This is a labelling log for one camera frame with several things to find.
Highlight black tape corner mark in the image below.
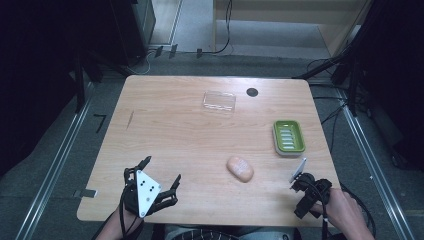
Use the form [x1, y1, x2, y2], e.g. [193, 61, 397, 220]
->
[92, 113, 108, 134]

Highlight pink soap bar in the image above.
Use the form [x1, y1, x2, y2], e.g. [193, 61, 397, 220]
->
[226, 155, 255, 184]

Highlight hand-held gripper black cable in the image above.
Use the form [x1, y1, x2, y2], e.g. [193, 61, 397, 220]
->
[118, 186, 141, 240]
[320, 182, 378, 240]

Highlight dark cabinet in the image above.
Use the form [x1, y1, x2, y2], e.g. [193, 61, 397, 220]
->
[109, 0, 157, 66]

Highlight metal floor rail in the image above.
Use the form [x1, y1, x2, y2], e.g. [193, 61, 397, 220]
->
[14, 81, 95, 240]
[338, 89, 416, 240]

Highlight light wooden shelf unit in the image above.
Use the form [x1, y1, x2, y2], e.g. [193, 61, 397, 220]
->
[212, 0, 374, 58]

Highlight green soap dish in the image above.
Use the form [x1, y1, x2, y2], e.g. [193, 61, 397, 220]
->
[272, 119, 307, 158]

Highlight person's right hand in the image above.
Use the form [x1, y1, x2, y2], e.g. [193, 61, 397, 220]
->
[311, 187, 360, 232]

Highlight black hanging cable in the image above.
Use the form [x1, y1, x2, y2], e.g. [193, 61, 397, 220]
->
[201, 0, 234, 56]

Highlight person's left hand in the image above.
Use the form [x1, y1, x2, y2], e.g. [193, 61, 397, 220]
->
[106, 203, 145, 236]

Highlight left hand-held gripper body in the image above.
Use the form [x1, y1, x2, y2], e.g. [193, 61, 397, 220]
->
[119, 167, 179, 219]

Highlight right hand-held gripper black cable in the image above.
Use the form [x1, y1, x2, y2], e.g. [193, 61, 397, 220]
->
[320, 182, 378, 240]

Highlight left hand-held gripper black cable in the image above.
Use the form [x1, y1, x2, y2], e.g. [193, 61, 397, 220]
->
[118, 186, 141, 240]

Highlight clear plastic lid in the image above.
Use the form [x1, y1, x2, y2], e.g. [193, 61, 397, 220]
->
[202, 90, 237, 113]

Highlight white floor cable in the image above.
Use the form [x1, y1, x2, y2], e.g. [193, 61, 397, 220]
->
[128, 49, 158, 76]

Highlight black floor cables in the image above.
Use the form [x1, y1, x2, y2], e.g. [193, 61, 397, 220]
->
[306, 58, 349, 154]

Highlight black tripod stand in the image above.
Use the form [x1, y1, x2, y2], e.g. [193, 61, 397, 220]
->
[293, 29, 371, 118]

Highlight grey tape strip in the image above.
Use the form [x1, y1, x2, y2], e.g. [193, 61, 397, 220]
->
[73, 188, 98, 199]

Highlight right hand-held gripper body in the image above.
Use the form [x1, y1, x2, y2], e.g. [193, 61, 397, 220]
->
[288, 157, 333, 220]

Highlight black metal stand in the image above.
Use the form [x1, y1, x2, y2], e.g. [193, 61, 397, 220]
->
[68, 49, 134, 114]

